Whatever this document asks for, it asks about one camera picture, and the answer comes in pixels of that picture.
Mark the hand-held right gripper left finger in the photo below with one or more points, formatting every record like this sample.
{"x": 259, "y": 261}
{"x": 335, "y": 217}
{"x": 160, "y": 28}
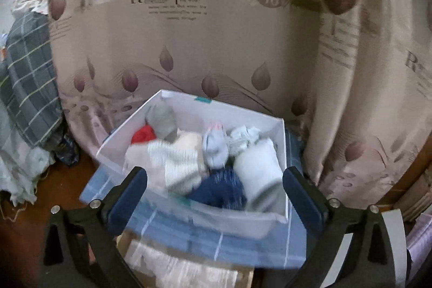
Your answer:
{"x": 130, "y": 193}

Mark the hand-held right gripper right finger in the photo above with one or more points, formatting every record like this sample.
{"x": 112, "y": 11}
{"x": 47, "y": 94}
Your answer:
{"x": 302, "y": 197}

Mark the white hexagon print underwear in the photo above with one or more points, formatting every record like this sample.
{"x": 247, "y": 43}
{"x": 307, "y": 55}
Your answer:
{"x": 168, "y": 163}

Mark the red sock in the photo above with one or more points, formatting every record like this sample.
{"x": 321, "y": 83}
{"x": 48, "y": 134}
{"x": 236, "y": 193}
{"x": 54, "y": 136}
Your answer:
{"x": 143, "y": 134}

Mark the grey sock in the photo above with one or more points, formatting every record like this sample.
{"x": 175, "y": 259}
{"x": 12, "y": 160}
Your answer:
{"x": 162, "y": 122}

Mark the navy dotted underwear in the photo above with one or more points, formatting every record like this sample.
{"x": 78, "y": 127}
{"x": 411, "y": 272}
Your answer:
{"x": 219, "y": 188}

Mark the light blue cartoon sock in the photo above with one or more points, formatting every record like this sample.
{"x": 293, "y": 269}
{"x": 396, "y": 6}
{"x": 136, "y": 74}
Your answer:
{"x": 216, "y": 146}

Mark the white shoe box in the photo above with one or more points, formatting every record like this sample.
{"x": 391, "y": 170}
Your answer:
{"x": 189, "y": 109}

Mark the dark plastic packet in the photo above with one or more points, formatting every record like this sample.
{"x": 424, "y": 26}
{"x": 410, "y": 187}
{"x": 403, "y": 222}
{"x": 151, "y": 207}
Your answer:
{"x": 67, "y": 149}

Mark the blue checked cloth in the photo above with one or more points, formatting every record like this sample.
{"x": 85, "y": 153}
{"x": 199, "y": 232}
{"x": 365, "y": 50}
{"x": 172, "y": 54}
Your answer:
{"x": 202, "y": 240}

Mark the brown wooden board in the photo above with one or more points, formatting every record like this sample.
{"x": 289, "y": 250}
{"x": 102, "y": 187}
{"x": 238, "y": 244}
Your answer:
{"x": 415, "y": 193}

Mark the pale pink quilted cloth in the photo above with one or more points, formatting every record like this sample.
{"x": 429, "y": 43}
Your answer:
{"x": 420, "y": 234}

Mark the grey plaid bedding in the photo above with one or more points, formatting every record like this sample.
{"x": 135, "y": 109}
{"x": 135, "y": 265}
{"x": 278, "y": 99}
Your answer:
{"x": 30, "y": 78}

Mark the beige leaf print curtain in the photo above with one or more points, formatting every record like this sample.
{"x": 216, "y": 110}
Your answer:
{"x": 219, "y": 38}

